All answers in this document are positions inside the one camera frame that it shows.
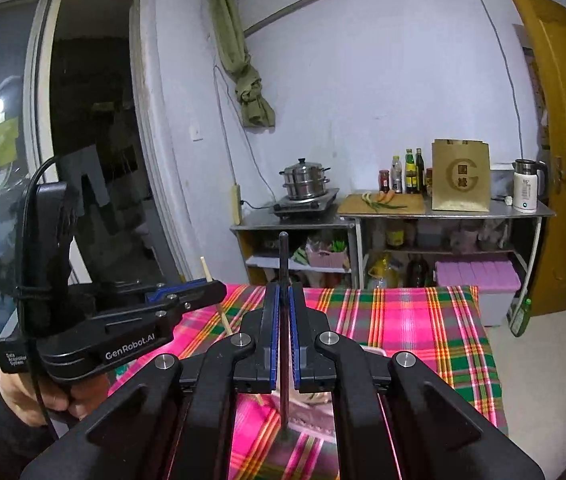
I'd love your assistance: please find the person's left hand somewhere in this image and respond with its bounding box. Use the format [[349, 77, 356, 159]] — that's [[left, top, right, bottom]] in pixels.
[[0, 370, 112, 428]]

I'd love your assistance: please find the dark glass bottle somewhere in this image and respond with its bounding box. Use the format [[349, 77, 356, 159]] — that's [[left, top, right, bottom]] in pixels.
[[405, 254, 429, 289]]

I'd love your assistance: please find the bottle with yellow label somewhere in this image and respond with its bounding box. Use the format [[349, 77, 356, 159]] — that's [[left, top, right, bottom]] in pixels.
[[386, 220, 406, 250]]

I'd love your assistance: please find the low metal table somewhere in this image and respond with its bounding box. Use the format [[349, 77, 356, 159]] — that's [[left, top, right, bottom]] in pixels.
[[230, 211, 360, 289]]

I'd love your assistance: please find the grey wall cable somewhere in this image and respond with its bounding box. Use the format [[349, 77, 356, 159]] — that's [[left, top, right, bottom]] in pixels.
[[472, 0, 524, 162]]

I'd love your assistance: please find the clear plastic bottle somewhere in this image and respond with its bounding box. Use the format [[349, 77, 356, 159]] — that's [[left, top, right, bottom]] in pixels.
[[390, 155, 404, 195]]

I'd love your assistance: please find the wooden chopstick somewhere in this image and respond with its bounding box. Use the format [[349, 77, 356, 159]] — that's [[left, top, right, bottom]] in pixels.
[[200, 256, 232, 337]]

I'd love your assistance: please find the pink plastic basket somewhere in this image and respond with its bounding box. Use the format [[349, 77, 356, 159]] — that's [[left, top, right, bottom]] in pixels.
[[306, 247, 352, 270]]

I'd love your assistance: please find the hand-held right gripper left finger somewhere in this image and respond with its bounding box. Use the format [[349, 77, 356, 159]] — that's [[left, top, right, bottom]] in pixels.
[[20, 282, 281, 480]]

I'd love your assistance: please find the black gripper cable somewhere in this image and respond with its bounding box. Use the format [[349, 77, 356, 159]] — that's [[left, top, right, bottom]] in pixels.
[[17, 156, 61, 433]]

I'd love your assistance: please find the wooden cutting board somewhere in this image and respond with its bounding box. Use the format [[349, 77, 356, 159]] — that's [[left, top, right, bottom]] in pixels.
[[337, 192, 426, 215]]

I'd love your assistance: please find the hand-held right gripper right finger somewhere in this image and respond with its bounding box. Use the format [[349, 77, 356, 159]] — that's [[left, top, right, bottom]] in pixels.
[[289, 282, 546, 480]]

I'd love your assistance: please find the green hanging cloth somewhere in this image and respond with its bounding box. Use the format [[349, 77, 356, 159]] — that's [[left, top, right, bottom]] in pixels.
[[210, 0, 278, 129]]

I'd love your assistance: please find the white electric kettle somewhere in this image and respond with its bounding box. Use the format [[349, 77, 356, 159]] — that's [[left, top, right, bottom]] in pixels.
[[511, 159, 549, 214]]

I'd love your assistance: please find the plaid tablecloth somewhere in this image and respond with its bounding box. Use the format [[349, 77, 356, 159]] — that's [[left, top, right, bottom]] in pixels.
[[108, 282, 508, 480]]

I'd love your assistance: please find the steel steamer pot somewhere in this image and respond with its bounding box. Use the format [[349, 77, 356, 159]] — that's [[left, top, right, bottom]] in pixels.
[[278, 157, 332, 200]]

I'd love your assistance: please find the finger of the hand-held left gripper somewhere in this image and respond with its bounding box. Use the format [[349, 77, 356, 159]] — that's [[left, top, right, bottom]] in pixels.
[[146, 280, 214, 306], [155, 281, 228, 329]]

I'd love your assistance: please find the tall metal shelf table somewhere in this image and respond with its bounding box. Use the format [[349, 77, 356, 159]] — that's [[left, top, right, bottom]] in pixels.
[[338, 194, 557, 292]]

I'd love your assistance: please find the green bottle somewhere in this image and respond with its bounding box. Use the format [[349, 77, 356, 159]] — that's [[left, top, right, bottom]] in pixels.
[[509, 297, 534, 339]]

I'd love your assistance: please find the pink lidded storage box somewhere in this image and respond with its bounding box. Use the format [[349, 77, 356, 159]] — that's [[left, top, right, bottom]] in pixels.
[[435, 260, 522, 329]]

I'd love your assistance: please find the gold paper bag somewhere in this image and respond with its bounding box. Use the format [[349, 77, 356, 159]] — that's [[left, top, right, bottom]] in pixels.
[[431, 139, 492, 212]]

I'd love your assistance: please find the thin wall wire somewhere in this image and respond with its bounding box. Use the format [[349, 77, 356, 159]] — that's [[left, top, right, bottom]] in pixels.
[[212, 62, 244, 187]]

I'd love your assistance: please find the yellow oil jug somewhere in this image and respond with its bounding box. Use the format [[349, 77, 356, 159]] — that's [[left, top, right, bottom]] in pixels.
[[367, 252, 399, 290]]

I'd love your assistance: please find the black chopstick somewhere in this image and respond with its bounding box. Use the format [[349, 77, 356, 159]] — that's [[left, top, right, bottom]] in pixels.
[[279, 232, 292, 429]]

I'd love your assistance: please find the pink utensil holder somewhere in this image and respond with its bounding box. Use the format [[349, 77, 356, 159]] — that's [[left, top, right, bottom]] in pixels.
[[253, 342, 390, 441]]

